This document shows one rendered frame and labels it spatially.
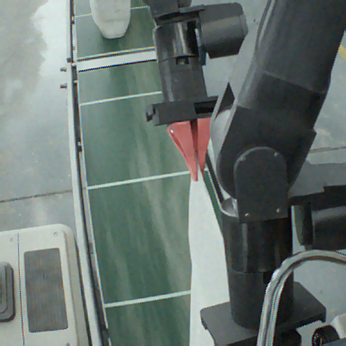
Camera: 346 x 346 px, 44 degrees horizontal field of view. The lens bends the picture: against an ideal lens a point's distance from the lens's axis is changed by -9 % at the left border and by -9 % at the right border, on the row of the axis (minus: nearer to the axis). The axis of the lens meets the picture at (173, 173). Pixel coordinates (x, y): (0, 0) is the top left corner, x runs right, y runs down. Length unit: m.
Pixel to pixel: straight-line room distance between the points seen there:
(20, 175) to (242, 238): 1.81
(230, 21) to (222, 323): 0.36
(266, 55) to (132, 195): 1.18
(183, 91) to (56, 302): 0.97
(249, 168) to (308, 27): 0.10
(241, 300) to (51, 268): 1.13
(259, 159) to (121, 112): 1.43
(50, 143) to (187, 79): 1.67
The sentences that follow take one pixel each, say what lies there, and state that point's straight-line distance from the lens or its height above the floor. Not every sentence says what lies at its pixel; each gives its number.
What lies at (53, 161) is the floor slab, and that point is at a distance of 2.10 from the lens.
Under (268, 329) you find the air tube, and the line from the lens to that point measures 0.17.
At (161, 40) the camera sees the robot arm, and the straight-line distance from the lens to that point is 0.58.
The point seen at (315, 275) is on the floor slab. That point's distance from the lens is 1.77.
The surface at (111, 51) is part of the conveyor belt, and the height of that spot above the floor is 0.38.
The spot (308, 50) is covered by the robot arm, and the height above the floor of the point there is 1.35.
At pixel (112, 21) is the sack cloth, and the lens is 2.12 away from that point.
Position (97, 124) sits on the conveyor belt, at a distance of 1.66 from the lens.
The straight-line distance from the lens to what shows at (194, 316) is 0.70.
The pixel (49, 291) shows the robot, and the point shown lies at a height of 0.26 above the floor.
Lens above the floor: 1.50
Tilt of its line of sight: 49 degrees down
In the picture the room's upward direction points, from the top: straight up
